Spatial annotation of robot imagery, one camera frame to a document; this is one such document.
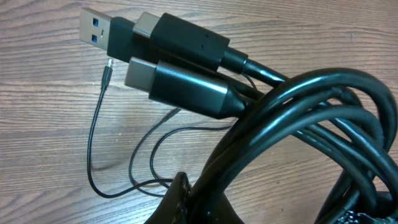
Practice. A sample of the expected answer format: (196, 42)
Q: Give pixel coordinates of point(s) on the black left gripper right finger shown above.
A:
(386, 213)

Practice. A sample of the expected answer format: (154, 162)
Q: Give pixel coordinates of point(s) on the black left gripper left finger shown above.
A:
(173, 208)

